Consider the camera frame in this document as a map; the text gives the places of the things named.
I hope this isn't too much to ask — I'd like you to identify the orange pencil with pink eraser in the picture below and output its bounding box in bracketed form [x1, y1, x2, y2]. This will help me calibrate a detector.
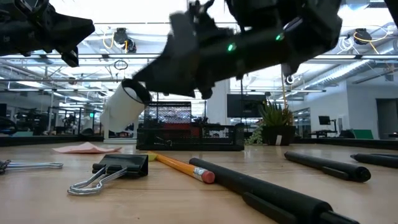
[149, 151, 216, 184]

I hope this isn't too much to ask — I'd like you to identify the large black monitor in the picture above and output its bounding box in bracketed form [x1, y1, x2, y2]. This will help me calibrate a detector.
[226, 93, 267, 118]

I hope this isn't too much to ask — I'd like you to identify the black mesh desk organizer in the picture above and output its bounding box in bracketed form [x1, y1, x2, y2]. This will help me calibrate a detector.
[136, 101, 245, 152]

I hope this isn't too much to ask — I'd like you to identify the pink sticky note pad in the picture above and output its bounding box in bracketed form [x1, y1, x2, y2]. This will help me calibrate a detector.
[52, 142, 123, 154]

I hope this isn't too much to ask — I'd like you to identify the black aluminium table frame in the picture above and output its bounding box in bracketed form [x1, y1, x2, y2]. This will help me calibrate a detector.
[0, 134, 398, 151]

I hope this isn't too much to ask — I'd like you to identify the green board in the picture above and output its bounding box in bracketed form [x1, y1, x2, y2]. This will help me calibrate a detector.
[353, 129, 374, 140]

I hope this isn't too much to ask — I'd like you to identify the black binder clip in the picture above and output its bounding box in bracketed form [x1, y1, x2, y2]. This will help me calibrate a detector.
[67, 154, 149, 196]
[0, 159, 64, 175]

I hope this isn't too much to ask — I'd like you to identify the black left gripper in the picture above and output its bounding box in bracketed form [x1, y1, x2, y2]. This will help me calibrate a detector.
[0, 0, 96, 68]

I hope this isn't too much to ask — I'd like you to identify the black pen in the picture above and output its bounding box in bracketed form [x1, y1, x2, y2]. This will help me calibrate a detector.
[188, 157, 361, 224]
[350, 152, 398, 169]
[284, 151, 372, 183]

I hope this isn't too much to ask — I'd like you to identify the yellow hanging cord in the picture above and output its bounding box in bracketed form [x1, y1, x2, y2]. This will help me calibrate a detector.
[280, 63, 287, 110]

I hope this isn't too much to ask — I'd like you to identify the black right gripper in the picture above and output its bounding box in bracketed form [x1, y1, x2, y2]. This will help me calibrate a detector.
[132, 0, 234, 100]

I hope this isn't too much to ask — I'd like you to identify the potted succulent plant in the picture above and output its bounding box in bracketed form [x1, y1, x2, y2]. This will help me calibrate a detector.
[244, 100, 297, 146]

